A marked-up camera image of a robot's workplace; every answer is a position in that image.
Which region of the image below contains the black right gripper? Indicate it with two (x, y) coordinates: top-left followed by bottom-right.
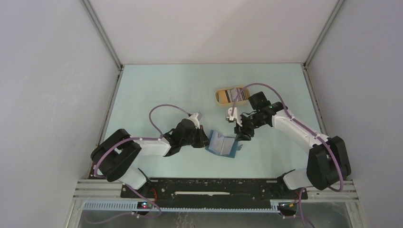
(234, 112), (266, 143)

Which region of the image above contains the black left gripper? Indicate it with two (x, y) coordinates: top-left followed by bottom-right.
(180, 125), (212, 149)

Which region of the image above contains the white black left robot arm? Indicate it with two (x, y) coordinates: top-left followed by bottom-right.
(90, 118), (210, 198)

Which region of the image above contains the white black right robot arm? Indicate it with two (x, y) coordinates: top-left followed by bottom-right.
(227, 92), (351, 199)

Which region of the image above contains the orange card with black stripe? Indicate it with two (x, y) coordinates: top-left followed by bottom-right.
(217, 90), (231, 104)

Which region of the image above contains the stack of cards in tray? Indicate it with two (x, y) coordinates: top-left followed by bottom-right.
(229, 88), (249, 102)

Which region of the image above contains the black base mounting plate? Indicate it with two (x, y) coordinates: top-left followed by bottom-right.
(139, 178), (300, 209)

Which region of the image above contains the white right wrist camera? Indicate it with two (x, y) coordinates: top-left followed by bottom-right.
(226, 107), (242, 126)

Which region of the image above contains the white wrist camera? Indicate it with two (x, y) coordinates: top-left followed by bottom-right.
(188, 112), (202, 129)
(226, 107), (242, 126)

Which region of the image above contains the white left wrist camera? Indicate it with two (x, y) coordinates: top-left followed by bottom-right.
(188, 112), (202, 129)

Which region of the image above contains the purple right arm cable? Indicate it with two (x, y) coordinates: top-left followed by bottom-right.
(231, 83), (345, 228)

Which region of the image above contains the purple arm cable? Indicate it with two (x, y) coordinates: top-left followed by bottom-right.
(93, 104), (192, 225)
(231, 83), (345, 228)

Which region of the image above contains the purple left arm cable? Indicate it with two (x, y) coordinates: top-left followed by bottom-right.
(93, 104), (192, 225)

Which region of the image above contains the aluminium frame rail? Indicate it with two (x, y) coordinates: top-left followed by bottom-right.
(73, 178), (359, 202)

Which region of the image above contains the grey cable duct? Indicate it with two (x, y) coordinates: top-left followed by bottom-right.
(82, 200), (296, 213)

